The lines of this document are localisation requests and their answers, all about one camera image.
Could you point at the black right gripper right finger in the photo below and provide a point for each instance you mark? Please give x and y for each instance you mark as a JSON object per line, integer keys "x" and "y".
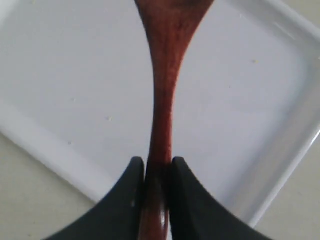
{"x": 196, "y": 215}

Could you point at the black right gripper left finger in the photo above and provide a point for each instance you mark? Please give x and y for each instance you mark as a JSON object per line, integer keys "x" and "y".
{"x": 117, "y": 215}

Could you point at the dark red wooden spoon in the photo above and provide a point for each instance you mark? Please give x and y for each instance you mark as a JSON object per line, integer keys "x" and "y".
{"x": 169, "y": 26}

